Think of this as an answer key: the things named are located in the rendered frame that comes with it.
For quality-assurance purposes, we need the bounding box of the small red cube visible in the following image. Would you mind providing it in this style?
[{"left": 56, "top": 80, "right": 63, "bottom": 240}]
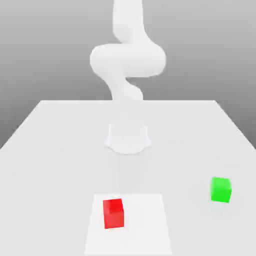
[{"left": 102, "top": 198, "right": 125, "bottom": 230}]

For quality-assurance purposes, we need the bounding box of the small green cube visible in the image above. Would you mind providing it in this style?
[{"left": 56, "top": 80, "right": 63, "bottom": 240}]
[{"left": 210, "top": 176, "right": 233, "bottom": 204}]

